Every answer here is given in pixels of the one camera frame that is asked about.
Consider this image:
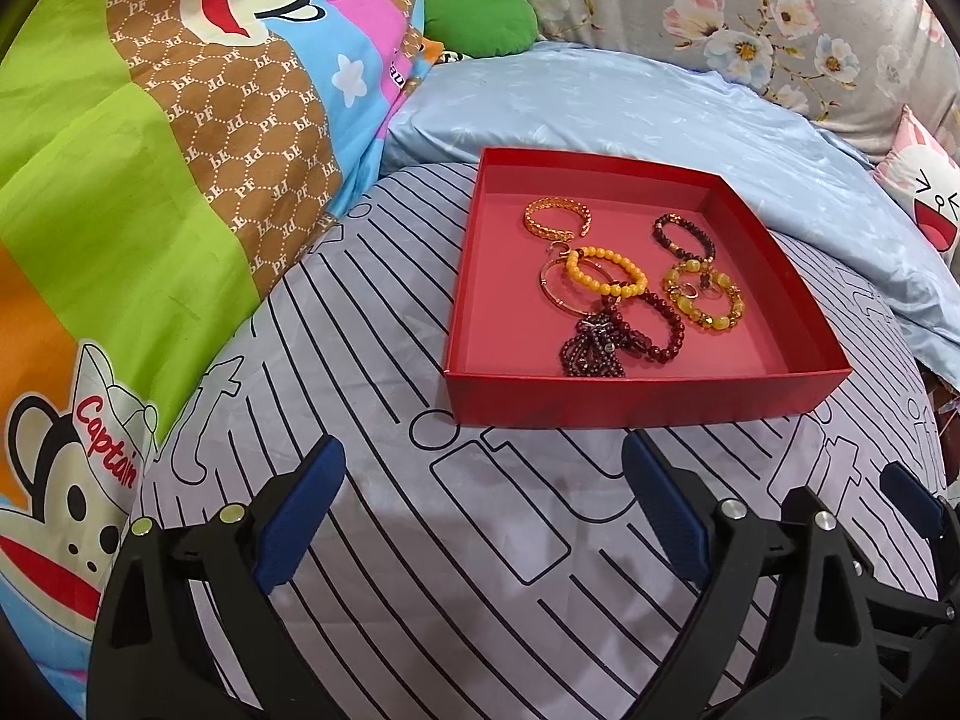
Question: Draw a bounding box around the green cushion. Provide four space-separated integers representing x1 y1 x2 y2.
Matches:
421 0 536 61

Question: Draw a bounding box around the gold chain bangle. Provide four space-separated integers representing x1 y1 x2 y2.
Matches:
523 196 593 242

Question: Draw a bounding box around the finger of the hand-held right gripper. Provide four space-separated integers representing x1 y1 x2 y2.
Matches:
874 600 960 720
881 461 960 541

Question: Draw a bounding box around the red cardboard box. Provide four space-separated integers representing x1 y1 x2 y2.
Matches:
442 148 854 428

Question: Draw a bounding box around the dark red bead bracelet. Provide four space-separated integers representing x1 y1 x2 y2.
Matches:
604 291 687 365

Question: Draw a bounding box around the small dark red multi-strand bracelet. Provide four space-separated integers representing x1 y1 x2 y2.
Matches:
559 313 627 378

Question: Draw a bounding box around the white and pink cartoon cushion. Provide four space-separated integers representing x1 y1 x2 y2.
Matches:
870 105 960 271

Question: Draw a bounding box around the colourful cartoon printed blanket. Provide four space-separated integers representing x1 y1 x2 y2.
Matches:
0 0 451 713

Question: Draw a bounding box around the dark brown bead bracelet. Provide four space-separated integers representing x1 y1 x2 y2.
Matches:
651 213 717 262

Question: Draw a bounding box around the translucent yellow bead bracelet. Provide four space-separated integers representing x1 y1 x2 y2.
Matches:
661 259 746 331

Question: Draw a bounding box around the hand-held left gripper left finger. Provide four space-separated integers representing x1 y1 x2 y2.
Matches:
88 435 347 720

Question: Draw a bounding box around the orange-yellow bead bracelet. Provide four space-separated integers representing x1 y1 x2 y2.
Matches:
564 245 648 299

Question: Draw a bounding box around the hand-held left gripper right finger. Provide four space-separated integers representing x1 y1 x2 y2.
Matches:
621 429 893 720

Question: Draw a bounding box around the light blue pillow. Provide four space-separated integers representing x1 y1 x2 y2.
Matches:
379 41 960 391

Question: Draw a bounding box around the thin gold bangle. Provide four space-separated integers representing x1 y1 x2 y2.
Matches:
538 244 623 314

